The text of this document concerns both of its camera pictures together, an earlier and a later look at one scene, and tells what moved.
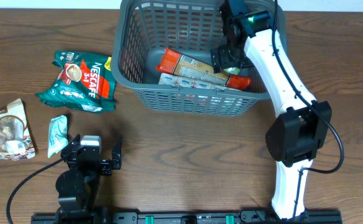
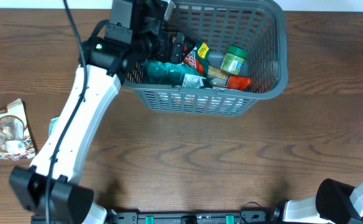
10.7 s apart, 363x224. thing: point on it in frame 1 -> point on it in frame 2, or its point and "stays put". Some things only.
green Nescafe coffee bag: (84, 83) -> (190, 72)
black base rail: (192, 217) stays put
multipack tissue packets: (174, 80) -> (200, 100)
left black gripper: (107, 166) -> (175, 51)
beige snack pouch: (13, 138) stays put
